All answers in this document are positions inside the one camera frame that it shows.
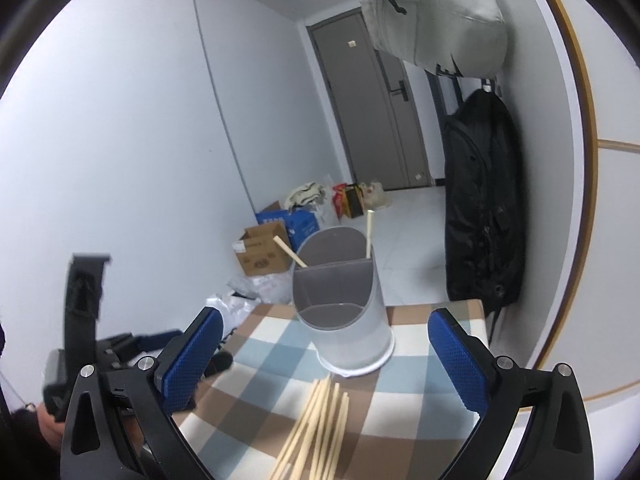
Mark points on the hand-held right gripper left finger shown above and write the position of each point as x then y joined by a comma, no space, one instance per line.
192,360

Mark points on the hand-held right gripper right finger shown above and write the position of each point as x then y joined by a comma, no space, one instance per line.
460,360

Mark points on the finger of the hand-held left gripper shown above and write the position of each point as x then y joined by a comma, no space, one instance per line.
155,339
222,361

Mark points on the grey white utensil holder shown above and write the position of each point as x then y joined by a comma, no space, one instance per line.
350,340

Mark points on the bunch of wooden chopsticks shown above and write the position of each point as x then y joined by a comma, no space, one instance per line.
327,425

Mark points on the person's left forearm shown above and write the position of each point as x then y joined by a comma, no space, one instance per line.
25,452

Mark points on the person's left hand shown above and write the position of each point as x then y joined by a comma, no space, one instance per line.
50,425

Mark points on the checked tablecloth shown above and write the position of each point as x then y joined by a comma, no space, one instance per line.
415,410

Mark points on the crumpled clear plastic wrapping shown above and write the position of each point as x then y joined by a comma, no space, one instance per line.
265,287

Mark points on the brown cardboard box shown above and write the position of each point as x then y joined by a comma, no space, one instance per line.
262,255

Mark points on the light wooden chopstick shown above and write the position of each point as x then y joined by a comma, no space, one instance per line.
287,250
369,232

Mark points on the blue cardboard box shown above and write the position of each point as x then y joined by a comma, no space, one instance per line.
302,225

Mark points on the black backpack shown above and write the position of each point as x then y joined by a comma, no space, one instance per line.
480,200

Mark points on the white wardrobe with wooden trim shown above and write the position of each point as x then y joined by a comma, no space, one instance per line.
610,260

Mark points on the white plastic bag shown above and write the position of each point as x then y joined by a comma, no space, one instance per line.
325,210

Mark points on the beige plastic bag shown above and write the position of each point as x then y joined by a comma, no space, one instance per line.
377,195

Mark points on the beige cloth bundle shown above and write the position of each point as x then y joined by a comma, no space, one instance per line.
305,192

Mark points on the red snack bag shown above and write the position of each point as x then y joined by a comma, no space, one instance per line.
340,200

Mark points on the black door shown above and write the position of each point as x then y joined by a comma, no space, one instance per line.
436,125

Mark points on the grey door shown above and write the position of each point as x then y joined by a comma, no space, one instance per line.
370,125

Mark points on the light grey hanging bag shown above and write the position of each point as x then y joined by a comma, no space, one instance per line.
440,20

